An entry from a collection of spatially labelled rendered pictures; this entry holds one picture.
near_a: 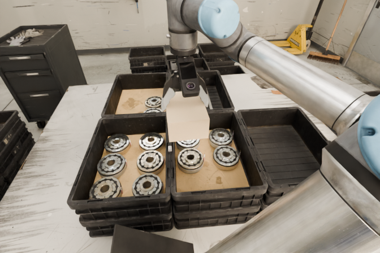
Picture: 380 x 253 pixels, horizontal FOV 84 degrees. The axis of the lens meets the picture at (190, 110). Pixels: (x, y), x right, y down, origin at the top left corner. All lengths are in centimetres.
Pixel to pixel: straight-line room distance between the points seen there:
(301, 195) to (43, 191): 101
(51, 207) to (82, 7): 344
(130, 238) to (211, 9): 58
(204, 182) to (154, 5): 344
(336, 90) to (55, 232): 95
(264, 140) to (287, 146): 9
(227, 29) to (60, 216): 88
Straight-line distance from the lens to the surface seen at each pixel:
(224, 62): 252
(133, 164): 89
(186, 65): 57
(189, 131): 62
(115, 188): 80
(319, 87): 43
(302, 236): 28
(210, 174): 84
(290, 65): 46
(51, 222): 102
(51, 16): 430
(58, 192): 109
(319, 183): 28
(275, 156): 96
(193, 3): 48
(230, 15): 45
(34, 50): 219
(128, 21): 402
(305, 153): 102
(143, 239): 68
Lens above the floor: 151
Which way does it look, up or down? 37 degrees down
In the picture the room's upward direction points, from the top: straight up
